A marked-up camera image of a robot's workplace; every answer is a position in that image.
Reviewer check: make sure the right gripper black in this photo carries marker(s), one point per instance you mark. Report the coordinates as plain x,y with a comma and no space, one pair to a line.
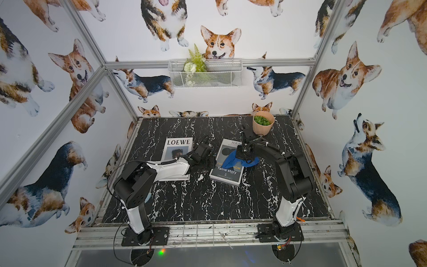
239,147

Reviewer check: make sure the blue microfibre cloth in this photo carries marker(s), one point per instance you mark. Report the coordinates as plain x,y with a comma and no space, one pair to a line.
232,161

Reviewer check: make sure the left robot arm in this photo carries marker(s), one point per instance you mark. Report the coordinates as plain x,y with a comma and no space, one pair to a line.
137,178

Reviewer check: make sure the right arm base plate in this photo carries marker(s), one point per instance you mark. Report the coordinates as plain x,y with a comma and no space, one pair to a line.
274,232

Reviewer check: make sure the green fern white flower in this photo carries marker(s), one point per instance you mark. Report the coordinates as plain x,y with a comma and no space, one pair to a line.
195,68

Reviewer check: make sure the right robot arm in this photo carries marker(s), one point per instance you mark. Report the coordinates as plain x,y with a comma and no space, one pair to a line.
293,181

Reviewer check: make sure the aluminium frame rail front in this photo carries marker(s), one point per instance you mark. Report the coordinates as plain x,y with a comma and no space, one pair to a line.
211,235

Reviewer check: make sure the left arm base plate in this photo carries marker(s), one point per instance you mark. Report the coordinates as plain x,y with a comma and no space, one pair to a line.
145,236

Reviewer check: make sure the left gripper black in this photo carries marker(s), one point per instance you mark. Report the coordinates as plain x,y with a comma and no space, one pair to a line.
205,152

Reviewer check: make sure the grey Twins story book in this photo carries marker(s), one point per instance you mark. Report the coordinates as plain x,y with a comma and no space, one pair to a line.
230,176

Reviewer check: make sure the white wire wall basket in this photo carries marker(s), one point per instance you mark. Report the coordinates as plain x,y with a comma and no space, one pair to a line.
209,74

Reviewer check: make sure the beige pot with green plant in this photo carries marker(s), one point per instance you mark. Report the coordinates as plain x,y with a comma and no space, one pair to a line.
262,122

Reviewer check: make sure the LOEWE white magazine book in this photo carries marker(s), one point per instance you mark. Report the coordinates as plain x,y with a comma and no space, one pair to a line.
174,148

